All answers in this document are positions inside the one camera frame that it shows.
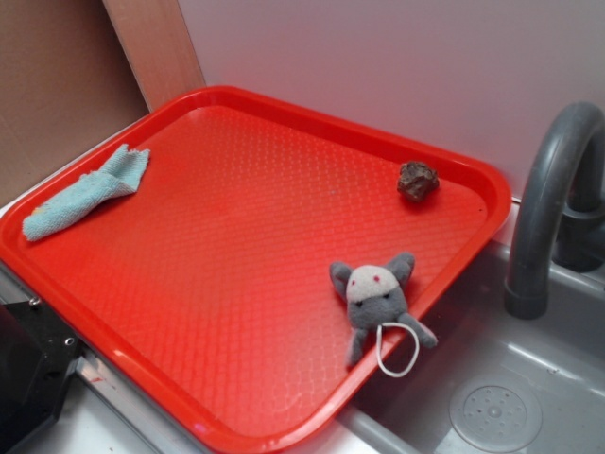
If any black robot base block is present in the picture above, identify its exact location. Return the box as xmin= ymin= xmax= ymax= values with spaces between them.
xmin=1 ymin=302 xmax=80 ymax=453

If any red plastic tray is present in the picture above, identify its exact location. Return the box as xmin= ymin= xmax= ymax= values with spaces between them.
xmin=1 ymin=87 xmax=511 ymax=453

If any grey plastic faucet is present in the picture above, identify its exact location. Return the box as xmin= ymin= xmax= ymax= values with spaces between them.
xmin=504 ymin=102 xmax=604 ymax=320

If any grey toy sink basin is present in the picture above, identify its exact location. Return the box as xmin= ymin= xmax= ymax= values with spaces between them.
xmin=338 ymin=243 xmax=604 ymax=453

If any brown crumpled rock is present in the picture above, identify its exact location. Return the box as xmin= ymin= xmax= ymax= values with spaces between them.
xmin=397 ymin=161 xmax=440 ymax=203

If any grey plush mouse toy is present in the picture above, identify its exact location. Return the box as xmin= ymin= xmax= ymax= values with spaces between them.
xmin=329 ymin=252 xmax=438 ymax=378

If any light blue cloth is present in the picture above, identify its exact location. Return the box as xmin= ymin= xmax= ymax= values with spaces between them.
xmin=22 ymin=144 xmax=150 ymax=241

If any wooden corner board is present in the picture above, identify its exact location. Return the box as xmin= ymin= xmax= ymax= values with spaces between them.
xmin=103 ymin=0 xmax=206 ymax=111

